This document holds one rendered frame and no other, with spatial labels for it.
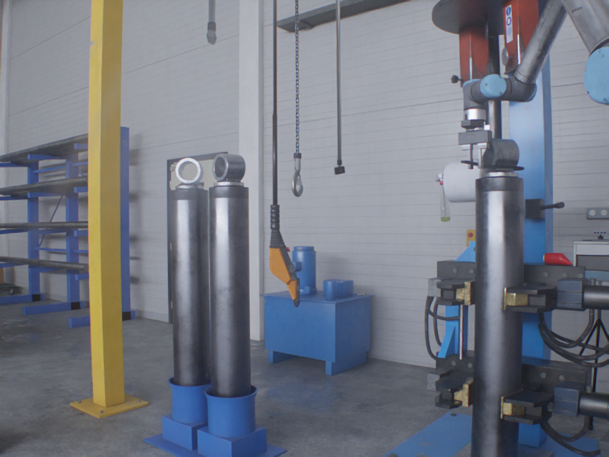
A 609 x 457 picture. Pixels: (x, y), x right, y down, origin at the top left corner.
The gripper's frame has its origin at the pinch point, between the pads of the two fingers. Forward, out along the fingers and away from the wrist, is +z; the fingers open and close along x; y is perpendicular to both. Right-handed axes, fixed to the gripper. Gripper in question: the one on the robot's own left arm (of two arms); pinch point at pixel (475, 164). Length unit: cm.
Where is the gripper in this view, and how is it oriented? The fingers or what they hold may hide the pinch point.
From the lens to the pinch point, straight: 232.5
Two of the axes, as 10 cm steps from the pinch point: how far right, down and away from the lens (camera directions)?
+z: 0.1, 10.0, 0.2
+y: 6.7, -0.2, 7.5
